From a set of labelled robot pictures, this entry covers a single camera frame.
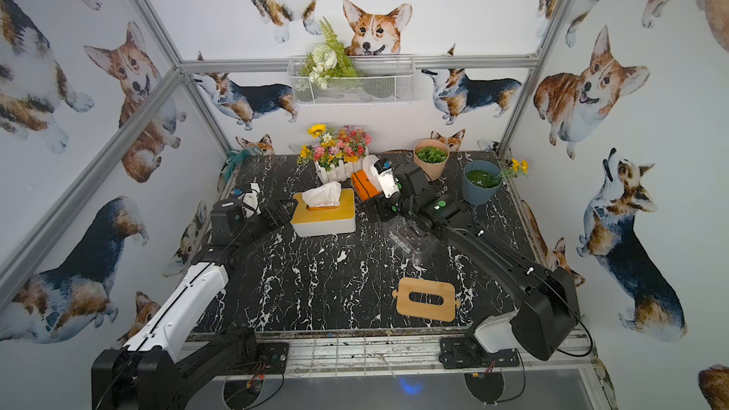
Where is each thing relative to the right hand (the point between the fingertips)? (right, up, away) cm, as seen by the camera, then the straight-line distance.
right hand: (381, 187), depth 77 cm
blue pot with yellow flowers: (+36, +2, +26) cm, 45 cm away
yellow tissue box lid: (-12, -8, +17) cm, 23 cm away
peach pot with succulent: (+18, +10, +26) cm, 33 cm away
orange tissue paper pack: (-18, -3, +15) cm, 24 cm away
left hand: (-27, -4, +4) cm, 28 cm away
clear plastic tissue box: (+7, -16, +7) cm, 19 cm away
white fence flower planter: (-16, +11, +25) cm, 32 cm away
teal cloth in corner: (-63, +11, +43) cm, 77 cm away
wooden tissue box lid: (+16, -37, +6) cm, 41 cm away
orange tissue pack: (-6, 0, +26) cm, 27 cm away
